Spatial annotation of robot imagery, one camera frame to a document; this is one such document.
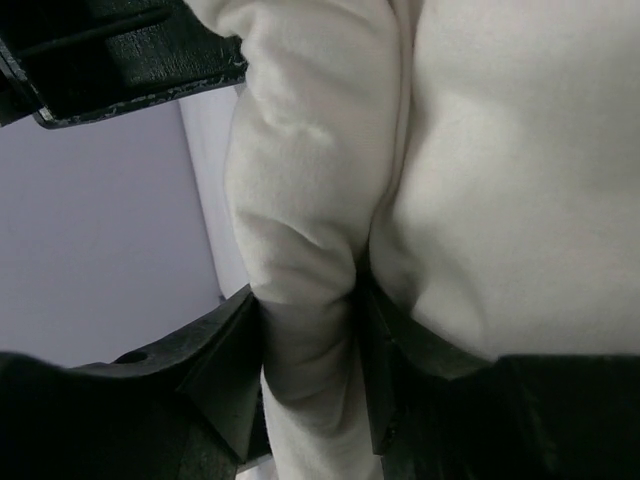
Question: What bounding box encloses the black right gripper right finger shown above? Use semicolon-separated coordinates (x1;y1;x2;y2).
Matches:
357;279;491;455

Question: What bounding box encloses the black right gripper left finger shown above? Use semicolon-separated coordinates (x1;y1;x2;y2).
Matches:
64;287;264;464

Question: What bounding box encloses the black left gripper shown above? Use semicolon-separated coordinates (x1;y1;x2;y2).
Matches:
1;0;247;129

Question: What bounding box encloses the white t shirt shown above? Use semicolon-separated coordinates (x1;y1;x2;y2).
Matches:
190;1;639;479

